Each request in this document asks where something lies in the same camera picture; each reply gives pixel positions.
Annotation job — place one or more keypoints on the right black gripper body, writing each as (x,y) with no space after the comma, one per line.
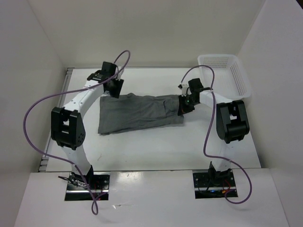
(187,104)

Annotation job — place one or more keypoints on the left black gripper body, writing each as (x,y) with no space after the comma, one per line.
(109,90)

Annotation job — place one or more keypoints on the grey shorts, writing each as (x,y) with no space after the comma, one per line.
(131,113)

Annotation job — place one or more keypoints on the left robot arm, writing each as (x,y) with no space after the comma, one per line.
(67,127)

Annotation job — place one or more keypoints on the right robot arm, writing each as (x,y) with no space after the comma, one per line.
(229,122)

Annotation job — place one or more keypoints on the white plastic basket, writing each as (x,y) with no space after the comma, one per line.
(229,78)

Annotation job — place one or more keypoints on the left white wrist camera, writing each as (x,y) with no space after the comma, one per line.
(119,73)

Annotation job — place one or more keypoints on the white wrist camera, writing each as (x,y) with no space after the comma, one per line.
(119,73)
(185,91)

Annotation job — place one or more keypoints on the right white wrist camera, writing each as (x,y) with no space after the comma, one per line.
(185,91)

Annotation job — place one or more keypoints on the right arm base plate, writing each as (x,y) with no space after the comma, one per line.
(206,189)

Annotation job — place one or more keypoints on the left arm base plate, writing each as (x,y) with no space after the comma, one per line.
(76,190)

